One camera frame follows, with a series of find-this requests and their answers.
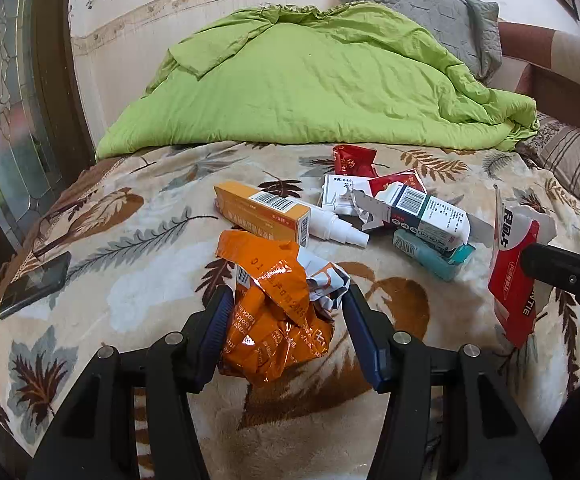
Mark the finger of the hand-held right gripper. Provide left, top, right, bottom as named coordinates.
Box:
left=520, top=242, right=580, bottom=307

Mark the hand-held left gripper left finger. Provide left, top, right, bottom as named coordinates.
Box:
left=27, top=285, right=235, bottom=480

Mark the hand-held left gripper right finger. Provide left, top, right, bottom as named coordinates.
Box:
left=342, top=282, right=553, bottom=480

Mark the orange foil wrapper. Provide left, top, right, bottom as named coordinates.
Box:
left=217, top=230, right=351, bottom=387

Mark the torn red and white box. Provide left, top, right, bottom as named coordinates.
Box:
left=487, top=185, right=559, bottom=350

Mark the white medicine box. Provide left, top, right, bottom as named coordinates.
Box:
left=320, top=174, right=371, bottom=217

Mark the white spray bottle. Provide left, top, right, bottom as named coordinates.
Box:
left=307, top=210, right=371, bottom=250

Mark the teal medicine box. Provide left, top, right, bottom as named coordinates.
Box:
left=392, top=229, right=476, bottom=282

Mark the leaf printed blanket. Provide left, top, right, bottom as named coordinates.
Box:
left=0, top=140, right=580, bottom=480

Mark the striped brown pillow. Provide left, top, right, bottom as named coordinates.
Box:
left=515, top=110, right=580, bottom=227

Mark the orange medicine box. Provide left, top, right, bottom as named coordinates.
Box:
left=214, top=181, right=313, bottom=249

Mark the torn dark blue medicine box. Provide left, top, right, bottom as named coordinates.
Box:
left=352, top=182, right=494, bottom=252

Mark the small red and white box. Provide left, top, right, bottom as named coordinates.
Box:
left=367, top=170, right=428, bottom=199

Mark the red foil packet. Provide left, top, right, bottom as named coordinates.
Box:
left=332, top=144, right=379, bottom=179

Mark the brown wooden headboard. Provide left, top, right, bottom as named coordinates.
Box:
left=497, top=20, right=580, bottom=137

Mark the black smartphone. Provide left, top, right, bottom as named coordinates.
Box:
left=0, top=251, right=72, bottom=320

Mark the green quilt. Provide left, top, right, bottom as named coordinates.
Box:
left=94, top=2, right=541, bottom=162

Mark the grey quilted pillow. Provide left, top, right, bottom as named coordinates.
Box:
left=335, top=0, right=504, bottom=82

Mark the wooden door with patterned glass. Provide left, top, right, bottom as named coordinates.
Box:
left=0, top=0, right=96, bottom=266

